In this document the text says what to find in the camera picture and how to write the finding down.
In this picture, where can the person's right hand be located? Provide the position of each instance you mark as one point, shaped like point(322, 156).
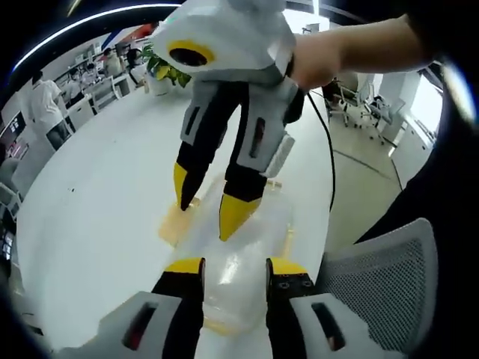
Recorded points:
point(318, 63)

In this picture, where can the potted green plant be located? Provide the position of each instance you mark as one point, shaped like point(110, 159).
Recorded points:
point(164, 71)

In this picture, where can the ceiling light strip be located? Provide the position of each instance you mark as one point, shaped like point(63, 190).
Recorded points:
point(75, 30)

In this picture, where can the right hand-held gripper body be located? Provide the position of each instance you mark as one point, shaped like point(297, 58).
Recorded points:
point(239, 37)

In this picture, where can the grey mesh office chair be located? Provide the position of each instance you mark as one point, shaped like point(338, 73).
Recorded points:
point(385, 276)

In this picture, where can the white office desk row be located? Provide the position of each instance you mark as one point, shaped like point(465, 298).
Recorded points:
point(101, 91)

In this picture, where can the clear plastic bag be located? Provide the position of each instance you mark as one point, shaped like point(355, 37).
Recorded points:
point(239, 232)

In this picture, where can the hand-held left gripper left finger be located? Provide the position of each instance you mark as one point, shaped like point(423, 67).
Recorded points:
point(176, 310)

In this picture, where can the person's dark clothing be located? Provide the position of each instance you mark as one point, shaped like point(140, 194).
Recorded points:
point(441, 157)

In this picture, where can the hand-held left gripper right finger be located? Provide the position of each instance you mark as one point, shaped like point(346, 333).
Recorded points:
point(284, 310)

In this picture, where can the white office chair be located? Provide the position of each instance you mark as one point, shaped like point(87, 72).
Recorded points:
point(359, 104)

